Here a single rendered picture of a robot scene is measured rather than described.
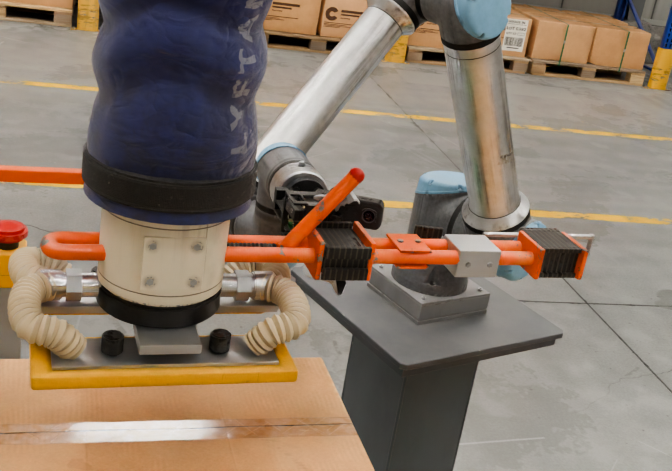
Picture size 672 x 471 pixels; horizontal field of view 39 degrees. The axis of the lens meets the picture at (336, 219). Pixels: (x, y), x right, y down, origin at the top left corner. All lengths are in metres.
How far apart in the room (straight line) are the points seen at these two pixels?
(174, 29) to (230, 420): 0.62
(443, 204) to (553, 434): 1.42
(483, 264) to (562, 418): 2.15
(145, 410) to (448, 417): 1.18
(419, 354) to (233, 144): 1.07
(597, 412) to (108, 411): 2.47
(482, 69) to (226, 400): 0.81
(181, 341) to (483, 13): 0.87
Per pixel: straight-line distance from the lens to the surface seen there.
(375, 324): 2.24
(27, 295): 1.26
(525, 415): 3.52
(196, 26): 1.12
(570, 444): 3.43
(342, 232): 1.40
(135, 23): 1.14
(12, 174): 1.53
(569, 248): 1.50
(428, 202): 2.24
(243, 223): 1.70
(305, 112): 1.80
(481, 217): 2.10
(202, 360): 1.27
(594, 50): 9.65
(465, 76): 1.88
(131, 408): 1.48
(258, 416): 1.49
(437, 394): 2.43
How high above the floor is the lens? 1.77
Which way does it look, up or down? 21 degrees down
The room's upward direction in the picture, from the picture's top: 9 degrees clockwise
